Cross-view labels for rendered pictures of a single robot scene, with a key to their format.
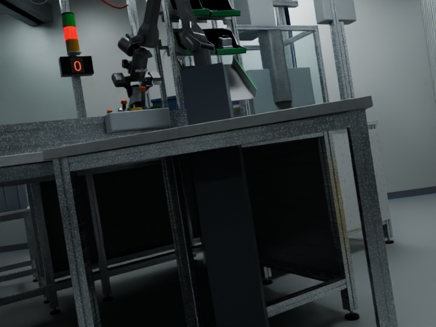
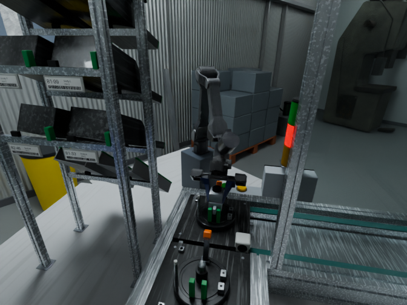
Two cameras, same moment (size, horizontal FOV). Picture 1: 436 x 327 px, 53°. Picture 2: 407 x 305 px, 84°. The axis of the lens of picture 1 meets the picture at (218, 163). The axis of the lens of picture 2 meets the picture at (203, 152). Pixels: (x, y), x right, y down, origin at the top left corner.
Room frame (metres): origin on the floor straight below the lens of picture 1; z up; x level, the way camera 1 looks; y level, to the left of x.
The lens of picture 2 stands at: (2.23, 0.63, 1.51)
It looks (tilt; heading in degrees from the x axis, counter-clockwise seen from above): 24 degrees down; 219
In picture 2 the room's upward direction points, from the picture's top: 1 degrees clockwise
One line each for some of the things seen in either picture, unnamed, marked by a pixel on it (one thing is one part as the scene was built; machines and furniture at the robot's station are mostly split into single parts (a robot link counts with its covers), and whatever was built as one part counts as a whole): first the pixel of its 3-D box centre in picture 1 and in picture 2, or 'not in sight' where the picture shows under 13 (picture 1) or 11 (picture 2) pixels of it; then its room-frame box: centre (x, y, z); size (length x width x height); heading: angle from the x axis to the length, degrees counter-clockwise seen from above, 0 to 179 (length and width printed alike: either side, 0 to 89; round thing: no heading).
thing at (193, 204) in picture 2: not in sight; (215, 219); (1.71, 0.27, 0.96); 0.24 x 0.24 x 0.02; 28
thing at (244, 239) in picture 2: not in sight; (242, 242); (1.75, 0.41, 0.97); 0.05 x 0.05 x 0.04; 28
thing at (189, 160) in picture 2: (208, 99); (200, 169); (1.46, 0.00, 0.96); 0.14 x 0.14 x 0.20; 83
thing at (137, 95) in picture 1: (135, 94); (215, 198); (1.72, 0.28, 1.06); 0.08 x 0.04 x 0.07; 29
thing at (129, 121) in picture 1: (137, 120); (240, 194); (1.48, 0.25, 0.93); 0.21 x 0.07 x 0.06; 118
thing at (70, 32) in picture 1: (71, 34); (297, 135); (1.72, 0.50, 1.33); 0.05 x 0.05 x 0.05
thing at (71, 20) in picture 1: (69, 21); (301, 113); (1.72, 0.50, 1.38); 0.05 x 0.05 x 0.05
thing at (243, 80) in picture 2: not in sight; (237, 110); (-0.96, -1.23, 0.62); 1.25 x 0.86 x 1.24; 173
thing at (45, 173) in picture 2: not in sight; (54, 176); (1.63, -1.78, 0.32); 0.42 x 0.41 x 0.65; 173
